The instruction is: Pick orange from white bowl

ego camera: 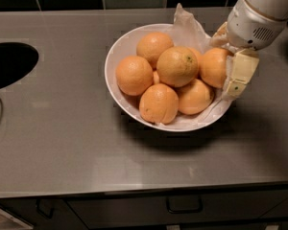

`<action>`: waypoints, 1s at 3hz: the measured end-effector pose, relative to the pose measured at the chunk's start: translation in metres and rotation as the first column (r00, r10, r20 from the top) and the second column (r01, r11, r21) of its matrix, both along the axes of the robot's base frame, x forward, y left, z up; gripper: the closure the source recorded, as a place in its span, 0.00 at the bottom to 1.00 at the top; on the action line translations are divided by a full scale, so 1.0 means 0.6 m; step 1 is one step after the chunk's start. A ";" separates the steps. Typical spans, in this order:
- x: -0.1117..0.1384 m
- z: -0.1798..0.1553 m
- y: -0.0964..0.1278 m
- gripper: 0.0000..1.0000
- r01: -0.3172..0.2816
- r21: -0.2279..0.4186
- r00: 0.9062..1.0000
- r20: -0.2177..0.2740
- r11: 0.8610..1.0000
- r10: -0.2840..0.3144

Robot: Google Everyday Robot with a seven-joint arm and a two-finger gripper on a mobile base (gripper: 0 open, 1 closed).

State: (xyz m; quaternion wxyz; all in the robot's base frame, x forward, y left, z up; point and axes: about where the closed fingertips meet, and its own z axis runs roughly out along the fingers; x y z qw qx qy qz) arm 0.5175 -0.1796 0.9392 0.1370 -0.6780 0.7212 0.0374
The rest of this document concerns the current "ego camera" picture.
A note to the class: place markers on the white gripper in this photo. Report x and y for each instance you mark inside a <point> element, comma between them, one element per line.
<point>251,26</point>

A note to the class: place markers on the white paper liner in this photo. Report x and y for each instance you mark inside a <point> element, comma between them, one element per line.
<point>187,31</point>

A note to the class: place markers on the orange hidden behind centre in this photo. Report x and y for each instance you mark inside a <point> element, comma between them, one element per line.
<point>196,53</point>

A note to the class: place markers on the black round object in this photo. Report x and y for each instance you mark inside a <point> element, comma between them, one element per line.
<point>17,59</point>

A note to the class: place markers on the small hidden orange in middle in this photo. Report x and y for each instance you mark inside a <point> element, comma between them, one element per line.
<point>156,78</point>

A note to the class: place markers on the white ceramic bowl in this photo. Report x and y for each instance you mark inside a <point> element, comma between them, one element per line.
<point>123,47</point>

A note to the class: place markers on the dark left cabinet door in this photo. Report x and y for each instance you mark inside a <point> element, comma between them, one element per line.
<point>44,213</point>

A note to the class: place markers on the dark drawer front with handle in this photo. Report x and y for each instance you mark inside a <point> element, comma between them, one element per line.
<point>164,209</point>

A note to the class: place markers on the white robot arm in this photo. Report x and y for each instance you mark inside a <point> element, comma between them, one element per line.
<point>275,9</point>

